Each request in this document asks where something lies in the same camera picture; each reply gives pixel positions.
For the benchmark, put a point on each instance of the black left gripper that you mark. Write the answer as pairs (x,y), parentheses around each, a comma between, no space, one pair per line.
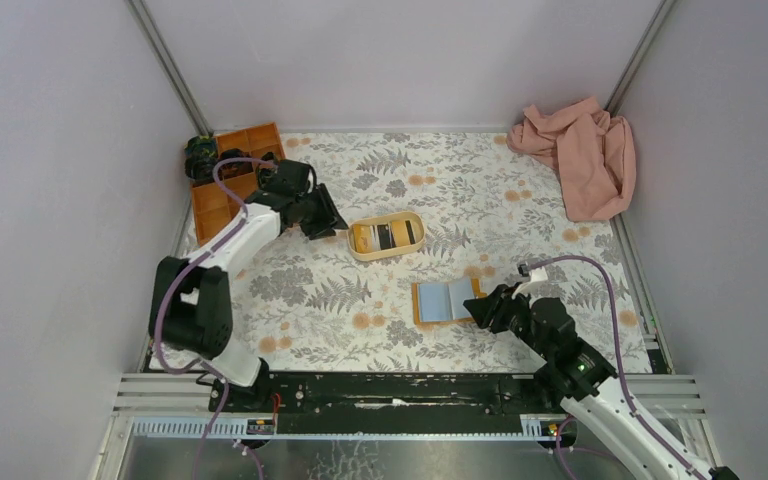
(314,210)

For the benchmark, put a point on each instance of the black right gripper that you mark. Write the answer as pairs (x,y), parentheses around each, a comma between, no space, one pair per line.
(502,310)

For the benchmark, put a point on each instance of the beige oval plastic tray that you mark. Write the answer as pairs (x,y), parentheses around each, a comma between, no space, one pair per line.
(387,250)

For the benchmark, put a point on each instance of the yellow leather card holder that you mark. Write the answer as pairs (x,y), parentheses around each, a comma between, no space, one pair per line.
(442,303)

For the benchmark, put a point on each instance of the orange card with black stripe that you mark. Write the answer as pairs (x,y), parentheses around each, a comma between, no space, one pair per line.
(402,233)

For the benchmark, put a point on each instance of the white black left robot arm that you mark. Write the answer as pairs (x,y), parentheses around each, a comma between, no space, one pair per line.
(191,320)

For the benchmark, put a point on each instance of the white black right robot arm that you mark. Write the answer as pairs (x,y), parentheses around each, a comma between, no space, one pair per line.
(616,404)

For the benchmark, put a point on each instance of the floral patterned table mat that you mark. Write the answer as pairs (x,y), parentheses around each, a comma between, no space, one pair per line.
(305,304)

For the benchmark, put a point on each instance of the pink crumpled cloth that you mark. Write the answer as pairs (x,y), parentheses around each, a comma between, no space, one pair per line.
(592,153)

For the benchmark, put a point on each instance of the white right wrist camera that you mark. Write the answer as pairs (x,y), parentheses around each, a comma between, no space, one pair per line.
(534,276)

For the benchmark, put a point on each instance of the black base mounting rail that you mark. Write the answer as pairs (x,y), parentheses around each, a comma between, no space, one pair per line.
(340,403)

